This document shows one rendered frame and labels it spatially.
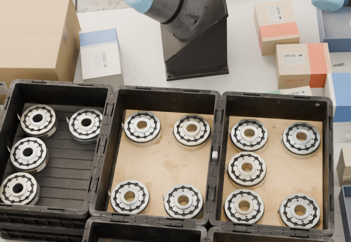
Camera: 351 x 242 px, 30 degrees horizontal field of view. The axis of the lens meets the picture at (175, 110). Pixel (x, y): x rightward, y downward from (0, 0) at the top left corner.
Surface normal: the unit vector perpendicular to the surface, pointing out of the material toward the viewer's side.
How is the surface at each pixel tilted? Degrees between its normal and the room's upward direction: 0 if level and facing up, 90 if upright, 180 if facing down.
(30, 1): 0
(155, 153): 0
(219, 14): 44
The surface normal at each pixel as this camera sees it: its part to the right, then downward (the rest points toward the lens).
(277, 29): -0.07, -0.55
